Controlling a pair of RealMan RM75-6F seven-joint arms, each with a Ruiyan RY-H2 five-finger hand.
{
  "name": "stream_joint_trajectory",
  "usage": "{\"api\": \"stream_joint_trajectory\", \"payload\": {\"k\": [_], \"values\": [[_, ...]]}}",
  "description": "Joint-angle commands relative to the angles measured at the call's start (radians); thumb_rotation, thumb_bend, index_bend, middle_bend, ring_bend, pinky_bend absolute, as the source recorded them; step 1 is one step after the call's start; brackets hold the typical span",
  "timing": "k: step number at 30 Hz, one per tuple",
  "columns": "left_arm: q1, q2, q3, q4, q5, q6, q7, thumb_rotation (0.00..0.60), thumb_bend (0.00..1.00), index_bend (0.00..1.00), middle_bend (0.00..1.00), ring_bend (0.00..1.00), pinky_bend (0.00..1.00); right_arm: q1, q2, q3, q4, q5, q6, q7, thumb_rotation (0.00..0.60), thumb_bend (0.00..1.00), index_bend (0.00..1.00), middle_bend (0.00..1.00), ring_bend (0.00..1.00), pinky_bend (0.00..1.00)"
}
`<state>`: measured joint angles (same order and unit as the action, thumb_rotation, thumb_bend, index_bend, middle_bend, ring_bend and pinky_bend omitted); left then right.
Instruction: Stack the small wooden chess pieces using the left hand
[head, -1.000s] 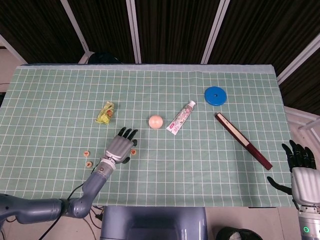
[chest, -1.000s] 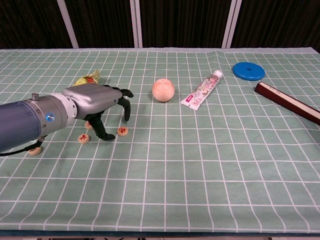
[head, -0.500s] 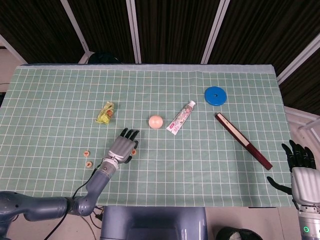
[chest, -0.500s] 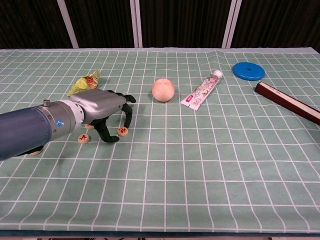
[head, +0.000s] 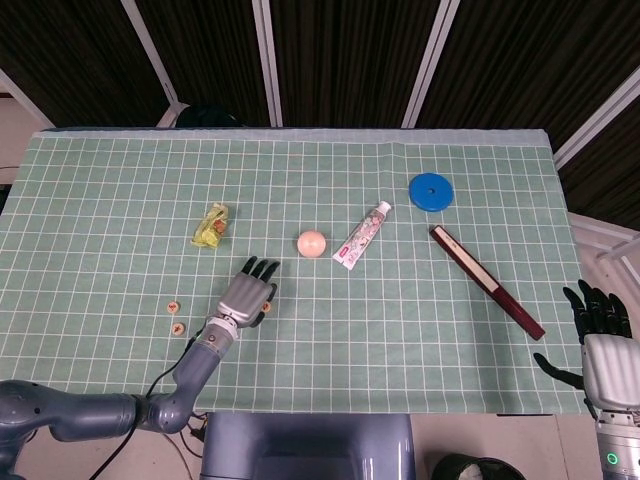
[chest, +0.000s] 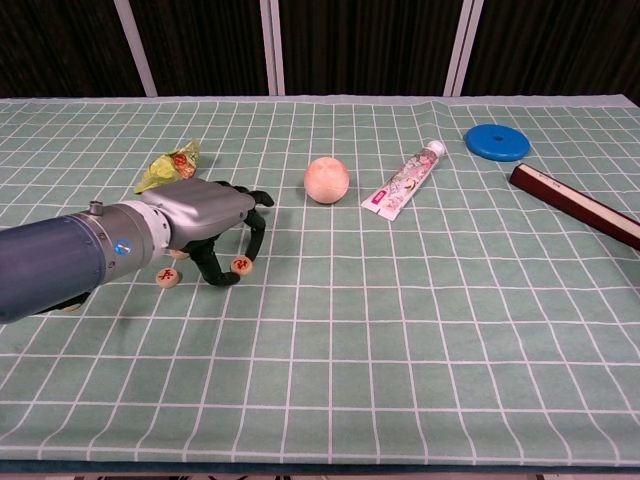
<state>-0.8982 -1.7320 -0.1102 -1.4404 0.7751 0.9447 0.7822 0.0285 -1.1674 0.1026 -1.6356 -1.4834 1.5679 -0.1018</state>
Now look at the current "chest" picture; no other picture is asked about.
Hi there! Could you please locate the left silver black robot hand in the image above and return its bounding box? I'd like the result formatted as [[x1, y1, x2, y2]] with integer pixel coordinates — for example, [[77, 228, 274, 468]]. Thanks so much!
[[141, 178, 275, 287]]

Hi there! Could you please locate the green yellow snack packet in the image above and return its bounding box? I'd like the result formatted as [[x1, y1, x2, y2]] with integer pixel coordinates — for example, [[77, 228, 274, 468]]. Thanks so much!
[[133, 139, 203, 195]]

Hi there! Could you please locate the peach coloured ball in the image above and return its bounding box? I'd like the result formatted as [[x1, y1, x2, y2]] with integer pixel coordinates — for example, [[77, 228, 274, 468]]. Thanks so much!
[[303, 155, 350, 206]]

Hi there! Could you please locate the green white-grid tablecloth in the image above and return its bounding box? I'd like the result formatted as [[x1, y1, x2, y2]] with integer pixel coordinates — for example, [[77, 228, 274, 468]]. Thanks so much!
[[0, 94, 640, 464]]

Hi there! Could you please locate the floral white toothpaste tube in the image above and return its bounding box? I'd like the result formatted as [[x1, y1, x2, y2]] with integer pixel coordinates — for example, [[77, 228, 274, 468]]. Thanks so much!
[[366, 140, 447, 222]]

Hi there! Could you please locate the blue round disc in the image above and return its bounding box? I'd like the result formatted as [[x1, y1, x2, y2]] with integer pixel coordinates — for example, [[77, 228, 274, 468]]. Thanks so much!
[[463, 123, 532, 163]]

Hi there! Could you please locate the dark red long box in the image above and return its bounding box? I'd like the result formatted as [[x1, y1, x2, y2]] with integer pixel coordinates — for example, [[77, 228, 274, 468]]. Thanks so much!
[[508, 162, 640, 252]]

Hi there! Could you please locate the white partition frame post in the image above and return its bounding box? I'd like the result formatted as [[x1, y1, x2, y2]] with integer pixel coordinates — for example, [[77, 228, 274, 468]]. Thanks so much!
[[259, 0, 286, 96], [112, 0, 159, 97], [442, 0, 486, 96]]

